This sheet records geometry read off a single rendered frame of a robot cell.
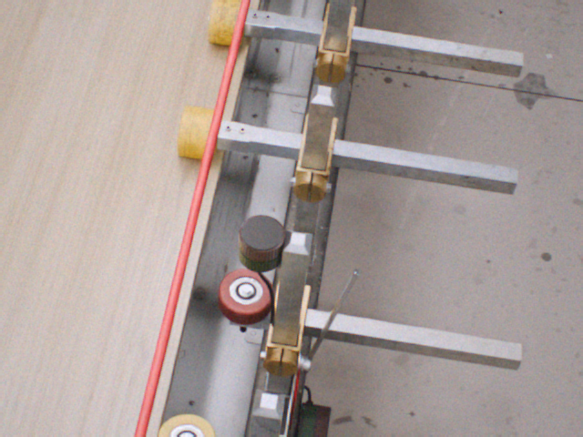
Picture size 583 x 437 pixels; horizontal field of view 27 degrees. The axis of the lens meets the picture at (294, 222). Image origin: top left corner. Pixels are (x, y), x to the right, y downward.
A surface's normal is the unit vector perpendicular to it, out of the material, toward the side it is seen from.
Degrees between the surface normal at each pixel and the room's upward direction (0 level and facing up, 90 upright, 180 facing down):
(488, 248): 0
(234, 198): 0
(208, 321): 0
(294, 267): 90
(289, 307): 90
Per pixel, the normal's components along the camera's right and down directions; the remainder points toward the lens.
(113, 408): 0.07, -0.59
